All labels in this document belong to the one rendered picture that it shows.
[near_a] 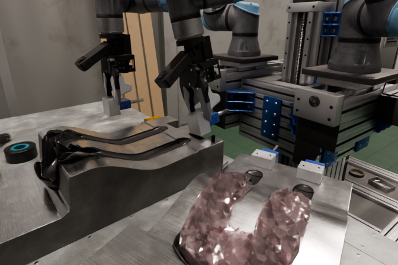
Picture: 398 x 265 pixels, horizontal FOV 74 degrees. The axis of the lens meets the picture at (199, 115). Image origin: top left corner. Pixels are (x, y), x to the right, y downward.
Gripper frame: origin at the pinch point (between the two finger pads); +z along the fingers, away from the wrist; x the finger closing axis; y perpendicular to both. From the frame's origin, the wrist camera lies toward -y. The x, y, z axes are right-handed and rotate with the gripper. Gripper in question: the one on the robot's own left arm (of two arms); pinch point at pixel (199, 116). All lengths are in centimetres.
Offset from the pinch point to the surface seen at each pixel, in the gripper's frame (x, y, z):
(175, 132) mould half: 6.2, -4.8, 4.0
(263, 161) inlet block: -17.6, 2.8, 10.1
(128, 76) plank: 176, 59, 7
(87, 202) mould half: -6.6, -33.3, 3.7
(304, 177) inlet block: -26.3, 5.3, 12.8
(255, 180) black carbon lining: -19.0, -2.2, 12.0
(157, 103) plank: 172, 79, 40
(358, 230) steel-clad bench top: -37.3, 4.5, 20.6
